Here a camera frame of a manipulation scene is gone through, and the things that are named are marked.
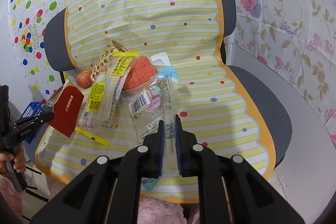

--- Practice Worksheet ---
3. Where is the red apple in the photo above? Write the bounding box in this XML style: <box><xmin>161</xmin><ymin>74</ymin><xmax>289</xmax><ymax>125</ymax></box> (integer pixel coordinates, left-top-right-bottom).
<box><xmin>76</xmin><ymin>71</ymin><xmax>92</xmax><ymax>89</ymax></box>

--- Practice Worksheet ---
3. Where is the red paper envelope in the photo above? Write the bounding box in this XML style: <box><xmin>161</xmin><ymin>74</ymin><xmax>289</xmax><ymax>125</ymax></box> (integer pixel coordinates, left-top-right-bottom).
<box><xmin>48</xmin><ymin>86</ymin><xmax>84</xmax><ymax>138</ymax></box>

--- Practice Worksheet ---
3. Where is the orange foam fruit net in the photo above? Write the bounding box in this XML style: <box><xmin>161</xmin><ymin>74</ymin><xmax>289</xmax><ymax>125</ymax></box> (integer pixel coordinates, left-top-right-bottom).
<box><xmin>123</xmin><ymin>56</ymin><xmax>157</xmax><ymax>90</ymax></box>

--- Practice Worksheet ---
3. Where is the grey office chair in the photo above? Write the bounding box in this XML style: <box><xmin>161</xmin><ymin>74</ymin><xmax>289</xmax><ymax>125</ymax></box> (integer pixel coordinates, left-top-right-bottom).
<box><xmin>44</xmin><ymin>0</ymin><xmax>291</xmax><ymax>176</ymax></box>

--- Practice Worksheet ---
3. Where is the clear barcode plastic bag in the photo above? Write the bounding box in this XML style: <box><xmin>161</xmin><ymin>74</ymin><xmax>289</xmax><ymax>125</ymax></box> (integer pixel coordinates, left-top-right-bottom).
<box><xmin>118</xmin><ymin>67</ymin><xmax>178</xmax><ymax>192</ymax></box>

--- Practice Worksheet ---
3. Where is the blue plastic basket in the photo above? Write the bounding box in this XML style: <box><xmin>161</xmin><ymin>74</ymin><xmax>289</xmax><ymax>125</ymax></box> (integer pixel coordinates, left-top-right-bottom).
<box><xmin>20</xmin><ymin>101</ymin><xmax>43</xmax><ymax>144</ymax></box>

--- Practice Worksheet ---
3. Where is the floral pattern wall sheet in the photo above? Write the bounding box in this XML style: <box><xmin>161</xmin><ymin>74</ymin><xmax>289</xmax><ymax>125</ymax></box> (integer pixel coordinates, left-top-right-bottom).
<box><xmin>231</xmin><ymin>0</ymin><xmax>335</xmax><ymax>139</ymax></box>

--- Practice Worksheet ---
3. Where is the yellow striped chair cloth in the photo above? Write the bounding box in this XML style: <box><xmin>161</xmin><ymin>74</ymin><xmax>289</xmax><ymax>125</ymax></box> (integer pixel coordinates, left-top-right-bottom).
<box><xmin>35</xmin><ymin>0</ymin><xmax>277</xmax><ymax>204</ymax></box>

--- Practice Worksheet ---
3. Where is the yellow plastic sealing strip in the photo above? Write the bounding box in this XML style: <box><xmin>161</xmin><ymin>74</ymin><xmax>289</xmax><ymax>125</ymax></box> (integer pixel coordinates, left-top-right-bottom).
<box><xmin>75</xmin><ymin>127</ymin><xmax>110</xmax><ymax>147</ymax></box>

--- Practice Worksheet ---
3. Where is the left hand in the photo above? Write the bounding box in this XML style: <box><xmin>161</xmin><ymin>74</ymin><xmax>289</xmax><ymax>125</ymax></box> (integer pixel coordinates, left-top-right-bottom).
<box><xmin>0</xmin><ymin>145</ymin><xmax>26</xmax><ymax>176</ymax></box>

